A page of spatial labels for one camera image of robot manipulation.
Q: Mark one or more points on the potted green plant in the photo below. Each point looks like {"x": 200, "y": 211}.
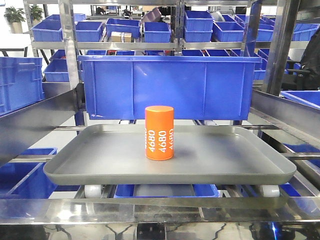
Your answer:
{"x": 15, "y": 17}

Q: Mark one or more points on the large blue plastic bin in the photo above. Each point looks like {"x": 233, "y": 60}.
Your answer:
{"x": 197, "y": 87}

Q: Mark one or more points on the steel shelf rack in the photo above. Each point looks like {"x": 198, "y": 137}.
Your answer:
{"x": 232, "y": 218}

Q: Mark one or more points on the blue ribbed plastic crate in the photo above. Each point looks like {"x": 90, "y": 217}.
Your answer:
{"x": 20, "y": 82}

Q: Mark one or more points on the orange cylindrical capacitor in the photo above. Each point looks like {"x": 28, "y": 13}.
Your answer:
{"x": 159, "y": 132}

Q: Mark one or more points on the cardboard box on shelf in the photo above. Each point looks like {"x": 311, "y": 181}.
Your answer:
{"x": 121, "y": 37}

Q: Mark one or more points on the grey metal tray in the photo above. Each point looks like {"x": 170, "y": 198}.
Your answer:
{"x": 115, "y": 154}

